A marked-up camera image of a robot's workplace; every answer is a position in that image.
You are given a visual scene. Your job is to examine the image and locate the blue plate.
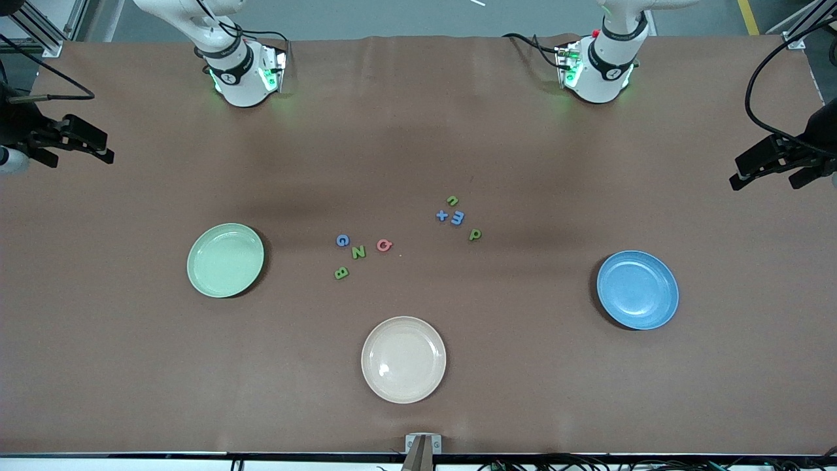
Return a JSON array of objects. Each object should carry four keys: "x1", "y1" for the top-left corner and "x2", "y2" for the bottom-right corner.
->
[{"x1": 596, "y1": 251, "x2": 679, "y2": 330}]

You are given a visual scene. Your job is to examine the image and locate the aluminium frame profile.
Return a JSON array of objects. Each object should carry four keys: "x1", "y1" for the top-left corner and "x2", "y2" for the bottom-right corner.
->
[
  {"x1": 768, "y1": 0, "x2": 837, "y2": 50},
  {"x1": 0, "y1": 0, "x2": 89, "y2": 58}
]

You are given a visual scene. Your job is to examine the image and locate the black cable bundle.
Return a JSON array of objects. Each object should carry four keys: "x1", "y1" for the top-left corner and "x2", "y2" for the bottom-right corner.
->
[{"x1": 477, "y1": 451, "x2": 837, "y2": 471}]

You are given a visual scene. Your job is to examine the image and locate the beige plate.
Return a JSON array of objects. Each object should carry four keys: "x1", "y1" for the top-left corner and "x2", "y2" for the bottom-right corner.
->
[{"x1": 361, "y1": 316, "x2": 447, "y2": 404}]

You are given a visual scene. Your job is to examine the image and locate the metal base connector plate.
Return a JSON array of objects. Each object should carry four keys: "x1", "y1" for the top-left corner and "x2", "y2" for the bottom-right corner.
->
[{"x1": 259, "y1": 43, "x2": 288, "y2": 92}]

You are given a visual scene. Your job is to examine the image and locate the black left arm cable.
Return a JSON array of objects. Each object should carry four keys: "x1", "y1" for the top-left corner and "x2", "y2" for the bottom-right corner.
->
[{"x1": 744, "y1": 16, "x2": 837, "y2": 158}]

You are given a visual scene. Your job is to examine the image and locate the light green plate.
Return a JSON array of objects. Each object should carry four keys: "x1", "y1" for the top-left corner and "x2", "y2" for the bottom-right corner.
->
[{"x1": 186, "y1": 223, "x2": 265, "y2": 299}]

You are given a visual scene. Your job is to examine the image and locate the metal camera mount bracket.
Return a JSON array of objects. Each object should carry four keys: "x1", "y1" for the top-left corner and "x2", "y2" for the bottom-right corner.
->
[{"x1": 400, "y1": 433, "x2": 443, "y2": 471}]

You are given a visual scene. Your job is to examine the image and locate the black base power cable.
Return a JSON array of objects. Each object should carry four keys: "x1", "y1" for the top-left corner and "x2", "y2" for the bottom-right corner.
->
[
  {"x1": 219, "y1": 20, "x2": 290, "y2": 46},
  {"x1": 502, "y1": 31, "x2": 564, "y2": 71}
]

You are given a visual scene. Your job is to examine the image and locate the brown table cloth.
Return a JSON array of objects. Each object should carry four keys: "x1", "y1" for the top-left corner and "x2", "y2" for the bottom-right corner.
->
[{"x1": 0, "y1": 34, "x2": 837, "y2": 455}]

